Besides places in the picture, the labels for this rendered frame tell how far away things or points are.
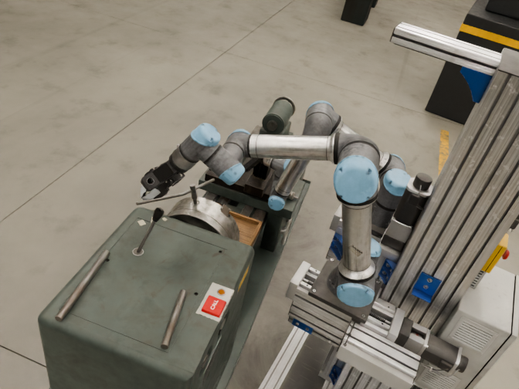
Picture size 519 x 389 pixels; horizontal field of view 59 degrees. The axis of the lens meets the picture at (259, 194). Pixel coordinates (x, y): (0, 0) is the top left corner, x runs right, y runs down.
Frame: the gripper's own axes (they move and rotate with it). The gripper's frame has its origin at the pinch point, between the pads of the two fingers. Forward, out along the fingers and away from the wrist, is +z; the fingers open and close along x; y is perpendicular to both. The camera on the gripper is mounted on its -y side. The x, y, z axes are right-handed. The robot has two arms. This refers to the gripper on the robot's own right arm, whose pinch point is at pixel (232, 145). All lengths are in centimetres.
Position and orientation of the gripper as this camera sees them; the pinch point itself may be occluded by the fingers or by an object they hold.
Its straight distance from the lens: 230.7
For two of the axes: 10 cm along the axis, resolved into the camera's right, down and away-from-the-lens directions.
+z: -8.2, -4.2, 3.9
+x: -4.2, -0.3, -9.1
